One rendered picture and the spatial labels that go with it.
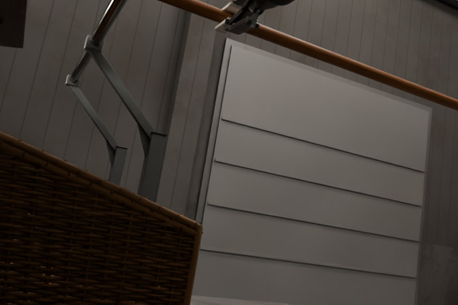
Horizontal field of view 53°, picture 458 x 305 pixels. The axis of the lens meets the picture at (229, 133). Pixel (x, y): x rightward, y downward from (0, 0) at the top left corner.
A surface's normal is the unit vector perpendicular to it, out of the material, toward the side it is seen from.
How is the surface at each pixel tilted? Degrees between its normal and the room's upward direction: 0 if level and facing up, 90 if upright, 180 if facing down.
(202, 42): 90
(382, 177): 90
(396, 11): 90
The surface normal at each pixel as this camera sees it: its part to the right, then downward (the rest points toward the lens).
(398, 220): 0.43, -0.11
